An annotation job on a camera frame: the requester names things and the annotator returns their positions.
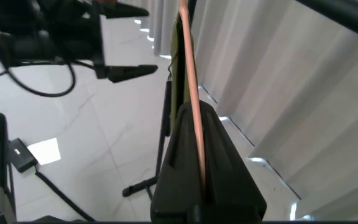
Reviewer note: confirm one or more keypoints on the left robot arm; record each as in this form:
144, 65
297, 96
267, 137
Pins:
17, 46

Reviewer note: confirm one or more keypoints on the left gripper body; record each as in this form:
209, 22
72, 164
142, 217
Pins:
73, 31

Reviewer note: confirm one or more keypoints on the pink clothes hanger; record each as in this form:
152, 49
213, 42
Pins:
194, 93

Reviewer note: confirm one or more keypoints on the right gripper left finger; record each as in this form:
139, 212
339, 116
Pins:
179, 174

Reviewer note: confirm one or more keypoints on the green printed shirt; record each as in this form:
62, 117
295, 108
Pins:
174, 62

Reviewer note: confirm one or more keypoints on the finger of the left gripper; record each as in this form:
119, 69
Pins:
126, 72
123, 11

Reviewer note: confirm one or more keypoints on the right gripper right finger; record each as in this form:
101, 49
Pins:
232, 183

